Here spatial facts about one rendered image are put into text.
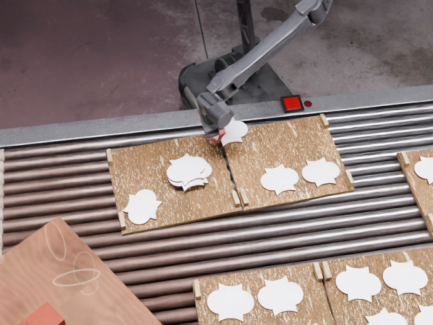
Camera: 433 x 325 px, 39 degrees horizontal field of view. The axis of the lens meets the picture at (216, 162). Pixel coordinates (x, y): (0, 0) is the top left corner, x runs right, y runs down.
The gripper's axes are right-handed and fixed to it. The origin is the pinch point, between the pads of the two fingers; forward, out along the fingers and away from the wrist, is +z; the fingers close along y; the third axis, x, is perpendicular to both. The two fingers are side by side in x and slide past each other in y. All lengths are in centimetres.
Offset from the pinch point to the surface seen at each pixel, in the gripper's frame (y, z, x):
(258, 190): 19.2, 14.1, 8.2
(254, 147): 1.2, 15.1, 12.7
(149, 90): -119, 103, -23
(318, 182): 22.0, 17.8, 29.3
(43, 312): 61, -36, -56
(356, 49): -123, 132, 110
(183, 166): 6.0, 4.5, -14.1
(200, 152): -1.8, 10.8, -6.9
